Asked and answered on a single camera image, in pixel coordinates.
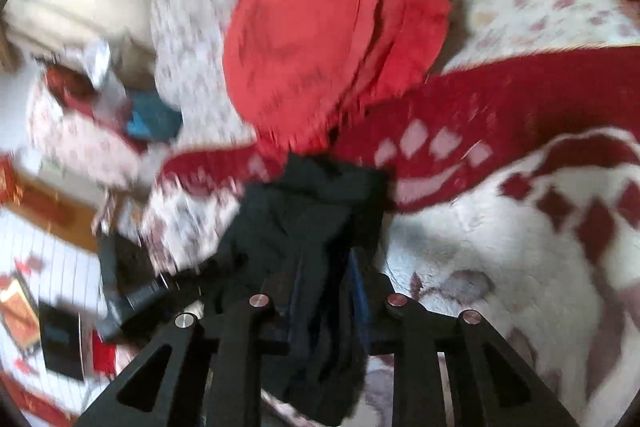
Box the black pants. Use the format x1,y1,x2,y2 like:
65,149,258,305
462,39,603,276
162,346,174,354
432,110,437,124
203,155,388,426

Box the red white floral fleece blanket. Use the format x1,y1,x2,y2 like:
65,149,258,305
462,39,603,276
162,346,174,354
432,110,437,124
139,43,640,427

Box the blue plastic bag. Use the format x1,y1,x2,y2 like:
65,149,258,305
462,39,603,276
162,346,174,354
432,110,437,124
125,90,183,142

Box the red heart ruffled pillow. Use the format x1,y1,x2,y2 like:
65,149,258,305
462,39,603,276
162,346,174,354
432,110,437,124
223,0,451,154

